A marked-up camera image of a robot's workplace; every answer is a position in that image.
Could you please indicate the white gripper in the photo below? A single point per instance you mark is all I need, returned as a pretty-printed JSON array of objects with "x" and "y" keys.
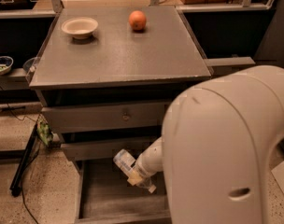
[{"x": 144, "y": 166}]

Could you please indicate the blue plastic bottle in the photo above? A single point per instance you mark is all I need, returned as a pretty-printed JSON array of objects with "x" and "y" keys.
[{"x": 126, "y": 162}]

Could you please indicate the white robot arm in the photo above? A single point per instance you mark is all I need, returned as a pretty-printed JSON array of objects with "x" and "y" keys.
[{"x": 214, "y": 150}]

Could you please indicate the bottom grey drawer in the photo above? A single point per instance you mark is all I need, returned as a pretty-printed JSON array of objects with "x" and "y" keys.
[{"x": 105, "y": 197}]

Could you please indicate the grey drawer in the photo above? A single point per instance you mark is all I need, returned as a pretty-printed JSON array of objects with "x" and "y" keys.
[
  {"x": 105, "y": 197},
  {"x": 102, "y": 149},
  {"x": 99, "y": 117}
]

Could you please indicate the middle grey drawer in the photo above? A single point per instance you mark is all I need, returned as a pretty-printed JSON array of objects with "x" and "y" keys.
[{"x": 102, "y": 149}]

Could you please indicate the top grey drawer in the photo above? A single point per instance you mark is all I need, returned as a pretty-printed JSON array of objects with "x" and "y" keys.
[{"x": 99, "y": 117}]

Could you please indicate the grey drawer cabinet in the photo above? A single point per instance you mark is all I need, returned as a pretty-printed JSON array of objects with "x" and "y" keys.
[{"x": 117, "y": 65}]

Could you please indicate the green power strip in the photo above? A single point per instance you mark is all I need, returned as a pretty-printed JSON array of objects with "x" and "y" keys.
[{"x": 44, "y": 133}]

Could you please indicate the black floor stand leg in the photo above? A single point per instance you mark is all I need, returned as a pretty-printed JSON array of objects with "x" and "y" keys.
[{"x": 15, "y": 185}]

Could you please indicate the grey side shelf beam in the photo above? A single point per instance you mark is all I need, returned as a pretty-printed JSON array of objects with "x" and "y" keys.
[{"x": 225, "y": 66}]

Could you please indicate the clear plastic container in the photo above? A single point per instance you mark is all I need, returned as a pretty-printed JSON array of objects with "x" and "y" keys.
[{"x": 30, "y": 65}]

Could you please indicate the orange fruit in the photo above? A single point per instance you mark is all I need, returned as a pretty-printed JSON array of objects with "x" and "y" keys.
[{"x": 137, "y": 20}]

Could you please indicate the cream paper bowl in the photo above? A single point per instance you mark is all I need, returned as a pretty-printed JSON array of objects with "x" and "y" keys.
[{"x": 80, "y": 27}]

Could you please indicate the blue patterned bowl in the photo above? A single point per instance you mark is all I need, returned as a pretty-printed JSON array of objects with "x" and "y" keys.
[{"x": 6, "y": 63}]

